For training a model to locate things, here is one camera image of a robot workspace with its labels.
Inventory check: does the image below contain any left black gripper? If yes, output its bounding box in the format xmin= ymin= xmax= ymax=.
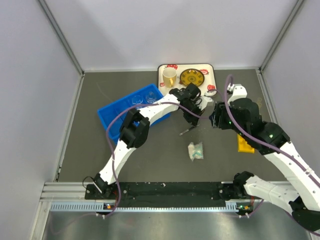
xmin=180 ymin=101 xmax=204 ymax=127

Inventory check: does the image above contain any round glass flask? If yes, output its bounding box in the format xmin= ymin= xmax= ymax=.
xmin=145 ymin=91 xmax=158 ymax=104

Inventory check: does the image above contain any plastic bag with gloves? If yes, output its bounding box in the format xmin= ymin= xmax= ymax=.
xmin=187 ymin=142 xmax=204 ymax=162

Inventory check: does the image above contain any clear glass beaker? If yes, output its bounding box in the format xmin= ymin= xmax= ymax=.
xmin=131 ymin=95 xmax=143 ymax=109

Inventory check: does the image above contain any blue plastic compartment bin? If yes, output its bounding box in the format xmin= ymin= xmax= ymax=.
xmin=97 ymin=83 xmax=171 ymax=144

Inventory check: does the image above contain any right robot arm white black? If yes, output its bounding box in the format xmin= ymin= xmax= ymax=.
xmin=209 ymin=98 xmax=320 ymax=232

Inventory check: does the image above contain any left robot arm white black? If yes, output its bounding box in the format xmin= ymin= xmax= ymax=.
xmin=93 ymin=83 xmax=211 ymax=199

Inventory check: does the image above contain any yellow black patterned plate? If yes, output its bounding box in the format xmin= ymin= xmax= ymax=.
xmin=179 ymin=68 xmax=205 ymax=87

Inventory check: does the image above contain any strawberry pattern white tray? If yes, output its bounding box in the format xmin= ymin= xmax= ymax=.
xmin=157 ymin=63 xmax=217 ymax=97

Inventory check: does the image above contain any yellow ceramic mug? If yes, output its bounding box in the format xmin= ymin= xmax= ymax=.
xmin=162 ymin=67 xmax=177 ymax=88

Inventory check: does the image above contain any yellow test tube rack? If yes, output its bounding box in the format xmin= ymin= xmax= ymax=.
xmin=237 ymin=134 xmax=255 ymax=154

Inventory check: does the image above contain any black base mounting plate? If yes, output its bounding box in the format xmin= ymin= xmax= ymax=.
xmin=84 ymin=182 xmax=252 ymax=208

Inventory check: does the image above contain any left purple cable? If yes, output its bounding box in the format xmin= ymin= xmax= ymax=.
xmin=105 ymin=88 xmax=226 ymax=218

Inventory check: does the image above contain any purple cable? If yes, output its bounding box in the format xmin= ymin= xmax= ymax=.
xmin=223 ymin=73 xmax=320 ymax=237
xmin=105 ymin=88 xmax=226 ymax=218

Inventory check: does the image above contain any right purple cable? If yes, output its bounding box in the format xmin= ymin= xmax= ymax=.
xmin=223 ymin=73 xmax=320 ymax=237

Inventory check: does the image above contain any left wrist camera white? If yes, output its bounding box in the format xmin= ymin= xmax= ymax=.
xmin=195 ymin=91 xmax=215 ymax=113

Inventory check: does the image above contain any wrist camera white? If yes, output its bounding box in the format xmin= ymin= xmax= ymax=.
xmin=227 ymin=83 xmax=248 ymax=105
xmin=195 ymin=91 xmax=215 ymax=113

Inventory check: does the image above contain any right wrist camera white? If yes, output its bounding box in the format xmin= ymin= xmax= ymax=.
xmin=227 ymin=83 xmax=248 ymax=105

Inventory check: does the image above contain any grey slotted cable duct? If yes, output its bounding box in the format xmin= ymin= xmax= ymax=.
xmin=49 ymin=201 xmax=241 ymax=213

